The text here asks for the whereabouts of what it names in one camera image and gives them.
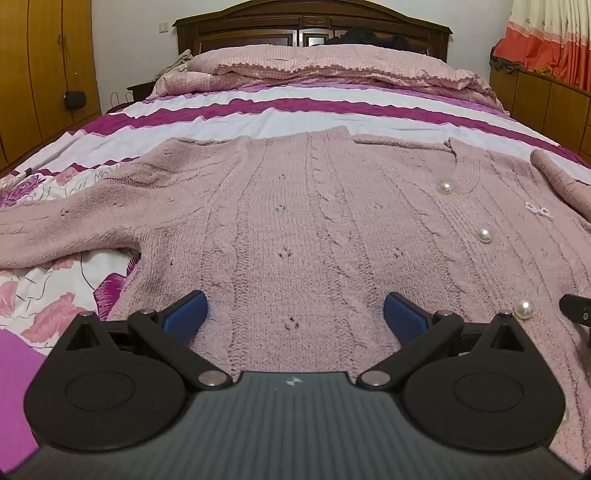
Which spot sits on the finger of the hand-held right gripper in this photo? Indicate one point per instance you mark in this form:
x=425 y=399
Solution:
x=575 y=308

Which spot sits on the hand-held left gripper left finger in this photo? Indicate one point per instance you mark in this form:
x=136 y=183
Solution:
x=189 y=314

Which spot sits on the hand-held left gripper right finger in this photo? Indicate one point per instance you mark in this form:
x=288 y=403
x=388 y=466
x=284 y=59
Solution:
x=400 y=317

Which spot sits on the pink knitted sweater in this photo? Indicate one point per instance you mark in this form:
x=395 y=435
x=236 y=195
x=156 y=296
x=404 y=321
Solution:
x=300 y=221

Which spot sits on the yellow wooden cabinet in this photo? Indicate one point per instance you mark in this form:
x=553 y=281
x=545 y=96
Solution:
x=535 y=97

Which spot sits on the floral striped bed sheet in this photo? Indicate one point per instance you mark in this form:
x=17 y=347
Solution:
x=277 y=115

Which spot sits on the red paper bag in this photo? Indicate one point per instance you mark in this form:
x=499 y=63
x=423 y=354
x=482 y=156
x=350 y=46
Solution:
x=112 y=99

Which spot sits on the dark wooden nightstand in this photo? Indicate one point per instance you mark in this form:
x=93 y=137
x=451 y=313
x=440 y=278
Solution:
x=141 y=90

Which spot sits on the small black bag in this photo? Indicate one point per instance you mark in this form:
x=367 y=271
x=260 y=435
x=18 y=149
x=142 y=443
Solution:
x=75 y=100

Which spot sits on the beige cloth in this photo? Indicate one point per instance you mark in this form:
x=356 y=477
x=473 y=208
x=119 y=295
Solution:
x=178 y=62

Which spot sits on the pink folded quilt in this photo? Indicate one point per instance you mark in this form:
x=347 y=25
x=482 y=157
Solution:
x=323 y=64

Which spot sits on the orange and white curtain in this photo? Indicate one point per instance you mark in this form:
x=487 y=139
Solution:
x=549 y=41

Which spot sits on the dark clothing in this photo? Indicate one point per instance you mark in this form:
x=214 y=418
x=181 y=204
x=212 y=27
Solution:
x=364 y=37

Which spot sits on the yellow wooden wardrobe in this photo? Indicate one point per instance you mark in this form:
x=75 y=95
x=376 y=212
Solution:
x=41 y=69

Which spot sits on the dark wooden bed headboard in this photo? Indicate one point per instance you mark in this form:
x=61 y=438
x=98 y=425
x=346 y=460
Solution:
x=258 y=27

